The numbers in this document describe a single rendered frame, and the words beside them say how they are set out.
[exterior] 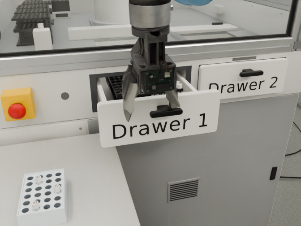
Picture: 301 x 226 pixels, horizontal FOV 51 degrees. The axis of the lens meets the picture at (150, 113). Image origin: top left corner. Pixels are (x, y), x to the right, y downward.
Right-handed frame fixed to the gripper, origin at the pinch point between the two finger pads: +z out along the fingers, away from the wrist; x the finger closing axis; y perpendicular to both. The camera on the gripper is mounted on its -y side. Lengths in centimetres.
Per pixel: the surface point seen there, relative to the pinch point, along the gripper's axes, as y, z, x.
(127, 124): -0.8, 2.7, -5.3
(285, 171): -68, 98, 101
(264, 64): -19.8, 1.0, 40.2
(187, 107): -1.4, 0.9, 9.2
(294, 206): -40, 96, 88
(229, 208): -18, 59, 34
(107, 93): -28.0, 7.8, -6.9
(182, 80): -18.9, 2.3, 13.9
